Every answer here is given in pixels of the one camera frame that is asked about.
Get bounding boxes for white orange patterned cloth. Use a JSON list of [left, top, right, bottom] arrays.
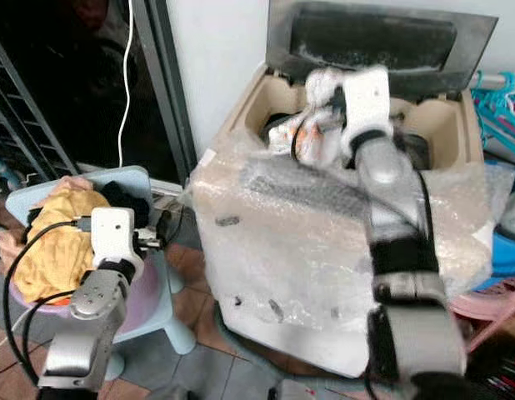
[[289, 67, 352, 165]]

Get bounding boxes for grey washing machine lid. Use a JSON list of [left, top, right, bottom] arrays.
[[264, 0, 500, 80]]

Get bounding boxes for beige top-load washing machine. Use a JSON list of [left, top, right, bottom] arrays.
[[189, 0, 502, 378]]

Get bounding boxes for teal plastic clothes hangers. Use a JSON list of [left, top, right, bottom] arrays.
[[469, 70, 515, 158]]

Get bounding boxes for black cloth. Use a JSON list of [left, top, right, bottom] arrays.
[[97, 178, 157, 228]]

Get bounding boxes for black garment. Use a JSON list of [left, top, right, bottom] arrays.
[[267, 112, 310, 144]]

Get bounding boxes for lilac plastic basin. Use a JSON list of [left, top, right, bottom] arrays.
[[7, 248, 177, 336]]

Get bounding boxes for pink cloth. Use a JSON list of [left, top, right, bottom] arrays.
[[0, 175, 96, 261]]

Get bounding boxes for yellow cloth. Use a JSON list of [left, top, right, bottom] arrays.
[[11, 187, 97, 306]]

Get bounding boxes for dark metal window grille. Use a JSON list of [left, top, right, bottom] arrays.
[[0, 33, 43, 194]]

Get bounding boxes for blue plastic tub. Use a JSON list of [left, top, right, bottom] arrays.
[[489, 185, 515, 278]]

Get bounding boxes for pink plastic stool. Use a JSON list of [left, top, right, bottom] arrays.
[[447, 273, 515, 353]]

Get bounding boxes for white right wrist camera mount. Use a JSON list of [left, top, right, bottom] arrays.
[[339, 66, 394, 153]]

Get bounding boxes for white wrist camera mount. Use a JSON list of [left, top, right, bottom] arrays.
[[90, 206, 147, 273], [339, 66, 394, 153]]

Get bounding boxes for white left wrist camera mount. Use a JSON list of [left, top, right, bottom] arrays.
[[90, 206, 147, 273]]

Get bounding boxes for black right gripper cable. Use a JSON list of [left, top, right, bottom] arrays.
[[290, 107, 327, 158]]

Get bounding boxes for dark grey door frame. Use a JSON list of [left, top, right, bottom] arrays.
[[131, 0, 202, 183]]

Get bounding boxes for white hanging cable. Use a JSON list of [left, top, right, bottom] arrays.
[[117, 0, 136, 168]]

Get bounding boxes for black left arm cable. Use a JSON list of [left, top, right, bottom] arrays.
[[2, 217, 98, 386]]

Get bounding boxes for white floor cable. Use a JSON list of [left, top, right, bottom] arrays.
[[0, 323, 35, 358]]

